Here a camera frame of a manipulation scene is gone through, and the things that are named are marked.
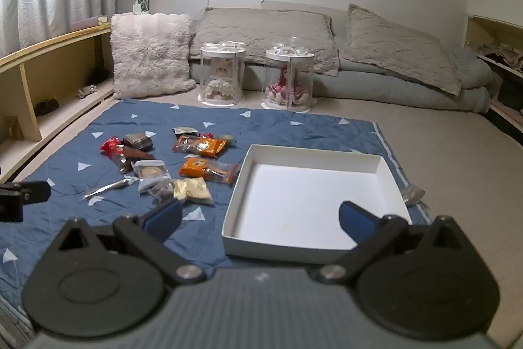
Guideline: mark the dark chocolate pieces packet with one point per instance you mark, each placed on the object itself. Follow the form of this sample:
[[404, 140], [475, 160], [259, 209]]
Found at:
[[162, 190]]

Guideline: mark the clear case with pink doll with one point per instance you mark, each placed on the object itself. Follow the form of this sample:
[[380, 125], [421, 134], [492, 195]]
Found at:
[[289, 65]]

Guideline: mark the white doll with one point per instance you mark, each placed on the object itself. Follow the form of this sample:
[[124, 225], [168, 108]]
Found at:
[[221, 81]]

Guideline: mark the grey quilted pillow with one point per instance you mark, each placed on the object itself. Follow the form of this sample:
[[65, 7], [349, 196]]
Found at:
[[269, 30], [400, 42]]

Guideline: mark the grey folded duvet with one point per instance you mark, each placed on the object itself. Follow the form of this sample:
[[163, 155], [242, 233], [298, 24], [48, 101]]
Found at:
[[408, 91]]

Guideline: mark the blue triangle print blanket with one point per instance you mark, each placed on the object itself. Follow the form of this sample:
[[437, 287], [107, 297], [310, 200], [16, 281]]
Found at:
[[253, 128]]

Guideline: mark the wooden wall shelf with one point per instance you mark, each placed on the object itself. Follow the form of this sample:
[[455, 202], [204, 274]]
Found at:
[[490, 30]]

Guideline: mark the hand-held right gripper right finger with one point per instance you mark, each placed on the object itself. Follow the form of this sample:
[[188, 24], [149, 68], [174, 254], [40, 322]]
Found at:
[[357, 220]]

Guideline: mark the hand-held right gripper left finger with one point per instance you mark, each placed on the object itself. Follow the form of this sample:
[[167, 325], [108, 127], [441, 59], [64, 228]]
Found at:
[[163, 218]]

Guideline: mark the clear round cookie packet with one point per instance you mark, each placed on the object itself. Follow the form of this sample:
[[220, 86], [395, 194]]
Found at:
[[150, 173]]

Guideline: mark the small white charger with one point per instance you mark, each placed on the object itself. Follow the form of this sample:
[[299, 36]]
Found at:
[[136, 7]]

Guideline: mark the wooden side shelf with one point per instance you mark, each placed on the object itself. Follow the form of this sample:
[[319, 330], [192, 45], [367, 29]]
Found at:
[[53, 58]]

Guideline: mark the pile of clothes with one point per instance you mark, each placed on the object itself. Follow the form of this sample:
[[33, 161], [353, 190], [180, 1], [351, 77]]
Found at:
[[500, 54]]

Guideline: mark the clear case with white doll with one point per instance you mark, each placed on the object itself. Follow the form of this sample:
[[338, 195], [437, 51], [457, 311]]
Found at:
[[222, 58]]

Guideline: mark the small red snack packet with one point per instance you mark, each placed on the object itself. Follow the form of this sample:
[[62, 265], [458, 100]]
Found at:
[[206, 135]]

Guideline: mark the pale yellow candy packet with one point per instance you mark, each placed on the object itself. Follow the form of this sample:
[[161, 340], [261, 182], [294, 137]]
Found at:
[[191, 189]]

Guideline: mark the small beige figurine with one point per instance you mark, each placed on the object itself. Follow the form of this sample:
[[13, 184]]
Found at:
[[86, 91]]

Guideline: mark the silver stick packet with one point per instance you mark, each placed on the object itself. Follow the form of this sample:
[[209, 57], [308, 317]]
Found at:
[[108, 188]]

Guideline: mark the pink book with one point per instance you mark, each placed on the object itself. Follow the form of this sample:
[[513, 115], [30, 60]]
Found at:
[[88, 23]]

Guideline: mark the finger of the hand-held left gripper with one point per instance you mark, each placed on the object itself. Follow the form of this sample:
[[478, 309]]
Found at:
[[36, 191]]

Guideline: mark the small dark box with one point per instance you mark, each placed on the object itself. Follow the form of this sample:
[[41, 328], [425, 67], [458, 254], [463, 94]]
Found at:
[[45, 107]]

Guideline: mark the white cardboard box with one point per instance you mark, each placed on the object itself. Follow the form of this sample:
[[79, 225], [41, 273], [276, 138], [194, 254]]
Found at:
[[302, 193]]

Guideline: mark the fluffy white pillow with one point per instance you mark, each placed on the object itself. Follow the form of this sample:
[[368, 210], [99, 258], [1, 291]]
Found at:
[[151, 54]]

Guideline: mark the clear plastic wrapper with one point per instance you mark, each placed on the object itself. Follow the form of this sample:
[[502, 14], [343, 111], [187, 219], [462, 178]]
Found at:
[[413, 194]]

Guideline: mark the small printed snack packet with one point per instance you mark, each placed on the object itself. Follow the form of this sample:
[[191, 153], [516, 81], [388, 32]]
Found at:
[[184, 131]]

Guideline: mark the small round pastry packet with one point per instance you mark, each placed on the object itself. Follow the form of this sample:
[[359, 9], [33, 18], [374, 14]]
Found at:
[[226, 140]]

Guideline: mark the dark brownie packet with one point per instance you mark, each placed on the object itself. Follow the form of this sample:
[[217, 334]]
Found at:
[[138, 141]]

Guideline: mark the grey curtain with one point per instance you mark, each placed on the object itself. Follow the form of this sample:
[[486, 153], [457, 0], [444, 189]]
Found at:
[[49, 1]]

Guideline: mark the orange and brown snack packet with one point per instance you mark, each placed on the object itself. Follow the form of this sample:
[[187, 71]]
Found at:
[[202, 146]]

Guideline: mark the pink doll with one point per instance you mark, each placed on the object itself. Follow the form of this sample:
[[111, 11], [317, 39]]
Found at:
[[287, 87]]

